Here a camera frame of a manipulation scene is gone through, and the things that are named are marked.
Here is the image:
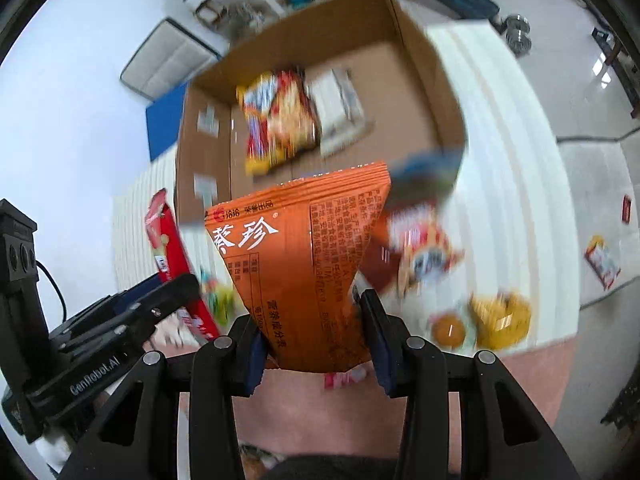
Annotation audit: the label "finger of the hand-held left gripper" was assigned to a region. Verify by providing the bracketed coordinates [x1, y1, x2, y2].
[47, 274, 202, 357]
[64, 278, 167, 332]

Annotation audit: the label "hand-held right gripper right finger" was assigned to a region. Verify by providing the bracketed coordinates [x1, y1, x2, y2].
[357, 287, 583, 480]

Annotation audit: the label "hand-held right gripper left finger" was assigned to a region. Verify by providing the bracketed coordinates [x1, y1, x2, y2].
[57, 312, 268, 480]

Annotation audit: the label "printed cardboard box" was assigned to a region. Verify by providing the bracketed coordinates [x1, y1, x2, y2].
[174, 0, 468, 223]

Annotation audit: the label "small pink snack packet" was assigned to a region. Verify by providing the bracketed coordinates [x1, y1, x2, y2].
[323, 364, 372, 391]

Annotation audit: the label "red snack box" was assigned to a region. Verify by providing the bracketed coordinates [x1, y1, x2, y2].
[144, 188, 222, 342]

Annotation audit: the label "green yellow candy packet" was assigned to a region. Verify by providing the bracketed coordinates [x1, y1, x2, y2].
[200, 266, 237, 327]

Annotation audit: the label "round pastry in clear wrapper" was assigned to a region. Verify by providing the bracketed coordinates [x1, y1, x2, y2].
[429, 309, 477, 355]

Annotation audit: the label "pink blanket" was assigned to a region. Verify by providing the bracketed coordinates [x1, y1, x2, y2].
[150, 340, 581, 466]

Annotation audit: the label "person's dark clothing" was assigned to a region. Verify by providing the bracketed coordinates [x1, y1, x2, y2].
[262, 452, 403, 480]

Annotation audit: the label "red and white snack packet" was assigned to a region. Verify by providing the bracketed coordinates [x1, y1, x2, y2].
[387, 205, 467, 297]

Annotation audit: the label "blue mat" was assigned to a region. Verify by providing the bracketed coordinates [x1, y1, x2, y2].
[145, 81, 190, 163]

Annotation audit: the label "blue snack packet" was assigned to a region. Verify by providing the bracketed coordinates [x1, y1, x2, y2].
[386, 147, 466, 210]

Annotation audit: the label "yellow striped snack packet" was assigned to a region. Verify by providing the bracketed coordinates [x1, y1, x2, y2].
[235, 71, 282, 177]

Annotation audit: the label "striped bed sheet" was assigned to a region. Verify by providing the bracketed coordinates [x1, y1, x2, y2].
[112, 19, 582, 362]

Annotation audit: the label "red orange snack packet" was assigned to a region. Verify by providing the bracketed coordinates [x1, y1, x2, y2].
[267, 70, 322, 162]

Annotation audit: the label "white mattress panel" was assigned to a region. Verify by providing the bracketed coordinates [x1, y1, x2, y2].
[119, 17, 222, 107]

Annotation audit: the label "red white packet with orange edge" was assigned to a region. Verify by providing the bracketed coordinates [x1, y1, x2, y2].
[584, 235, 622, 292]

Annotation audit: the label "steel bowls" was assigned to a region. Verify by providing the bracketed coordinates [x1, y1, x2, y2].
[501, 14, 534, 54]

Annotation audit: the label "dark wooden chair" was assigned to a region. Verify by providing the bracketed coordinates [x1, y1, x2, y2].
[591, 25, 640, 122]

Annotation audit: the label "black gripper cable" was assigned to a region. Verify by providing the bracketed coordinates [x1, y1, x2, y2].
[36, 261, 69, 332]

